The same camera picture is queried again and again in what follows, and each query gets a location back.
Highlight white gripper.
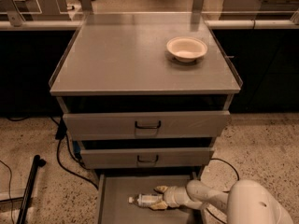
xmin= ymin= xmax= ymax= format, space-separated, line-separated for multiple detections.
xmin=149 ymin=186 xmax=191 ymax=211

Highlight clear plastic water bottle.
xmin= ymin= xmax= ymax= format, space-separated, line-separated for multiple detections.
xmin=128 ymin=193 xmax=163 ymax=208

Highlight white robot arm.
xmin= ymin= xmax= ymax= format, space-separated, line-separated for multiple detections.
xmin=149 ymin=179 xmax=293 ymax=224

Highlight bottom grey drawer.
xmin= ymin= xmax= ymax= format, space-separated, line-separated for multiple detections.
xmin=95 ymin=168 xmax=203 ymax=224

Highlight grey drawer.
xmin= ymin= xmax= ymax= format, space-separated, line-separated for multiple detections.
xmin=80 ymin=138 xmax=214 ymax=169
xmin=56 ymin=94 xmax=234 ymax=140
xmin=95 ymin=168 xmax=203 ymax=224

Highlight middle grey drawer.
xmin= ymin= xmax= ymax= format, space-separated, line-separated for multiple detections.
xmin=80 ymin=138 xmax=214 ymax=169

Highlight top grey drawer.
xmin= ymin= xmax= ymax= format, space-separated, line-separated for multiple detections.
xmin=56 ymin=94 xmax=234 ymax=140

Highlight grey drawer cabinet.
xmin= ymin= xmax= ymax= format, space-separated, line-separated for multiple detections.
xmin=48 ymin=12 xmax=243 ymax=224

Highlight black pole on floor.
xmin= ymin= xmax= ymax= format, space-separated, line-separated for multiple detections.
xmin=16 ymin=155 xmax=46 ymax=224

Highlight white paper bowl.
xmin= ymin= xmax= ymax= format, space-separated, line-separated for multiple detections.
xmin=166 ymin=36 xmax=207 ymax=63

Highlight grey desk back right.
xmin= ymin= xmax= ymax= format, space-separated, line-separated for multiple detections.
xmin=220 ymin=0 xmax=299 ymax=21

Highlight grey desk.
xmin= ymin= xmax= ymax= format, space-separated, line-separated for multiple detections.
xmin=220 ymin=0 xmax=299 ymax=21
xmin=0 ymin=0 xmax=70 ymax=21

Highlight grey desk back left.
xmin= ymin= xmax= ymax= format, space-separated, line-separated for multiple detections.
xmin=0 ymin=0 xmax=70 ymax=21

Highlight black middle drawer handle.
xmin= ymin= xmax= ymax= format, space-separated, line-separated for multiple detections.
xmin=137 ymin=155 xmax=159 ymax=163

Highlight black drawer handle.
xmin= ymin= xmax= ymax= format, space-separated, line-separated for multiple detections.
xmin=137 ymin=155 xmax=159 ymax=163
xmin=135 ymin=120 xmax=162 ymax=130

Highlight black top drawer handle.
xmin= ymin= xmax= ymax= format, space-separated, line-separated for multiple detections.
xmin=135 ymin=120 xmax=162 ymax=130

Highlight black cable on right floor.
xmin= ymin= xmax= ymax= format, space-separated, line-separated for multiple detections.
xmin=205 ymin=158 xmax=241 ymax=224

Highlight black cable on floor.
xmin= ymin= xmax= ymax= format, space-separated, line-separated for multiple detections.
xmin=50 ymin=116 xmax=99 ymax=190
xmin=205 ymin=158 xmax=241 ymax=224

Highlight black cable on left floor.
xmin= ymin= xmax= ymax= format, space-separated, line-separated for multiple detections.
xmin=50 ymin=116 xmax=99 ymax=190

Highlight thin black cable far left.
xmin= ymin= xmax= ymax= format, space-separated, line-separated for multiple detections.
xmin=0 ymin=160 xmax=16 ymax=224

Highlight white horizontal rail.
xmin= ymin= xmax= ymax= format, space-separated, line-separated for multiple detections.
xmin=0 ymin=20 xmax=299 ymax=31

